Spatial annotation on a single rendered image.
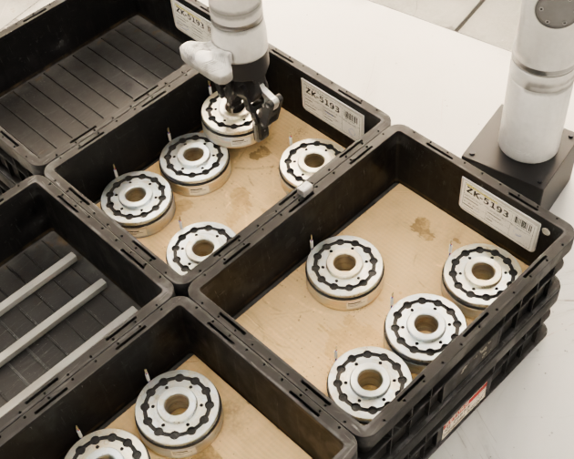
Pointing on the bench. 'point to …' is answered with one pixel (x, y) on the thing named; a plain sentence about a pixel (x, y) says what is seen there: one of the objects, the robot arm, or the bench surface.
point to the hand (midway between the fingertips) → (249, 122)
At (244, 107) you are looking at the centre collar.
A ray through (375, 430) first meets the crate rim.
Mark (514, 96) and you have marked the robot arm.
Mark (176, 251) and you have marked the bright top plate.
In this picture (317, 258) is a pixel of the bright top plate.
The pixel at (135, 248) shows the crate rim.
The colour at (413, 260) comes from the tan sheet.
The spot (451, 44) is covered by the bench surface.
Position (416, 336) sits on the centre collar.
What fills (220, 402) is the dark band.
